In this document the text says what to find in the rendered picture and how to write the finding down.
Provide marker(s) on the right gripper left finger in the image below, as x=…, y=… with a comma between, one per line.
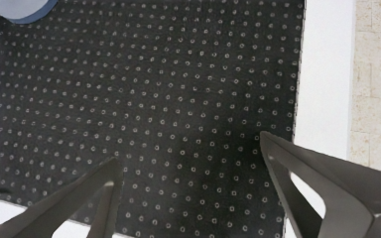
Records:
x=44, y=218

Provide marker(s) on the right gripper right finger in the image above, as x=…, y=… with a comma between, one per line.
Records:
x=350, y=192

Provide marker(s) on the black perforated plate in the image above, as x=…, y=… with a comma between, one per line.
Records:
x=177, y=90

